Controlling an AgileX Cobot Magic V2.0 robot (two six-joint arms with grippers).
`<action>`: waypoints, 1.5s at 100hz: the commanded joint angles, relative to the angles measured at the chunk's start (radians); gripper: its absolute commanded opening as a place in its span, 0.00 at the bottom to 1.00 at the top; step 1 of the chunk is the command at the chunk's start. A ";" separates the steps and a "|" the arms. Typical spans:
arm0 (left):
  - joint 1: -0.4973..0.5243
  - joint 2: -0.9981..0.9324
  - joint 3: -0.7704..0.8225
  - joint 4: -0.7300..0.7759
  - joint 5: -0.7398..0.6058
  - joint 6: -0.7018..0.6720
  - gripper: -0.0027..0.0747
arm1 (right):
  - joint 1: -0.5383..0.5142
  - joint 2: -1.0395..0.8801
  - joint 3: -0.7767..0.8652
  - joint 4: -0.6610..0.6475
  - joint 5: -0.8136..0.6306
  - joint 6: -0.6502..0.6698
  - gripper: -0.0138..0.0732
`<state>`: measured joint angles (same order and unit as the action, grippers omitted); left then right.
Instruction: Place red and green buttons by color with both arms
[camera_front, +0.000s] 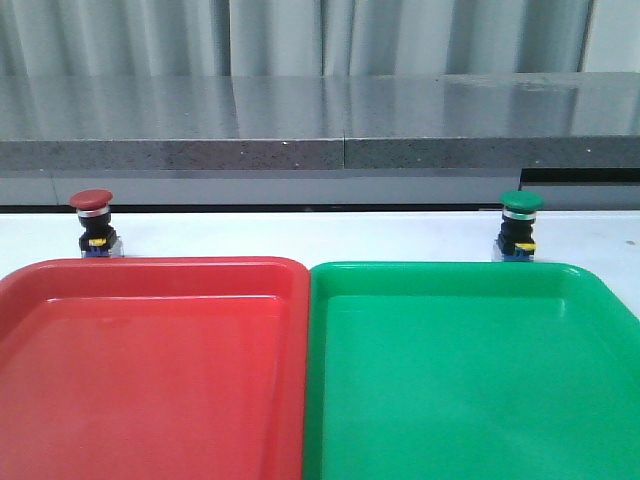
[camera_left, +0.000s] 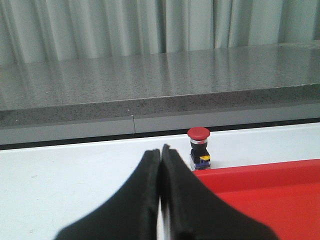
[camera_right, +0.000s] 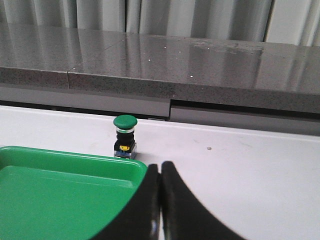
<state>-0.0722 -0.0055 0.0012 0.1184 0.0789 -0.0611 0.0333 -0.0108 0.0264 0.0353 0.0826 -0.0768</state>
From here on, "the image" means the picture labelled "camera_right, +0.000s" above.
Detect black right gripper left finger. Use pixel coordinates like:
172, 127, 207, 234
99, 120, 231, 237
92, 164, 160, 240

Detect grey granite counter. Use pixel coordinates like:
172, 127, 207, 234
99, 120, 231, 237
0, 23, 320, 137

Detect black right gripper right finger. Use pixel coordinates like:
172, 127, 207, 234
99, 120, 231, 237
161, 161, 243, 240

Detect grey pleated curtain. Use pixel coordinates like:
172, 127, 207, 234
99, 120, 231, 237
0, 0, 320, 47

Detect green plastic tray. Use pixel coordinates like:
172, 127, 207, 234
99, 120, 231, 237
0, 146, 147, 240

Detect green mushroom push button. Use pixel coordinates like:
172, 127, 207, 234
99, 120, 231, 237
113, 114, 138, 159

